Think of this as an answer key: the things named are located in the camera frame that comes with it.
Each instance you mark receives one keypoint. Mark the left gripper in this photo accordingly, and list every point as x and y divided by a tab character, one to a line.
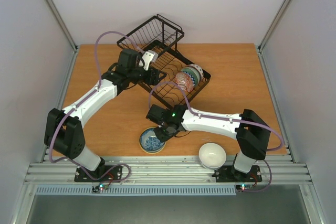
155	73

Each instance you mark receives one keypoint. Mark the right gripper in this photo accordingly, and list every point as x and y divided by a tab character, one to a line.
161	132

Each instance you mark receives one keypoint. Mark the blue floral bowl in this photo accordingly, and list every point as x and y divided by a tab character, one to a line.
149	143

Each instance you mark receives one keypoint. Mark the red geometric small bowl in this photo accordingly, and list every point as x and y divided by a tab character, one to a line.
184	81

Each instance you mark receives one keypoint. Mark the celadon green bowl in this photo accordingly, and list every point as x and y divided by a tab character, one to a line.
195	76

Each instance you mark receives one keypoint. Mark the black wire dish rack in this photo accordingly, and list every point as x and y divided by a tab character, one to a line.
162	35

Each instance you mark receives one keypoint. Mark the plain white bowl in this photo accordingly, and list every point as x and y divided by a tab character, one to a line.
212	156

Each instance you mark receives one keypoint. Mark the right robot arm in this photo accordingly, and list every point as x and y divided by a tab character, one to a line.
247	128

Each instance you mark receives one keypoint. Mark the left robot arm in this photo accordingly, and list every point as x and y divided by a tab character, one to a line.
64	128

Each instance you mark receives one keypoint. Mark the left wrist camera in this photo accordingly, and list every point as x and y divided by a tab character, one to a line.
149	57

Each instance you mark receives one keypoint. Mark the aluminium rail frame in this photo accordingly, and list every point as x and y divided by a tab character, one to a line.
171	170

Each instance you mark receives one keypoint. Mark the blue slotted cable duct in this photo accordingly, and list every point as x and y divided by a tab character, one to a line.
137	190

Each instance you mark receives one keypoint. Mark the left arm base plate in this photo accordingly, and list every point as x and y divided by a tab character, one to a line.
103	173

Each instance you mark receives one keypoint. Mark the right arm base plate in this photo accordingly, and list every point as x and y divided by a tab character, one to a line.
226	174

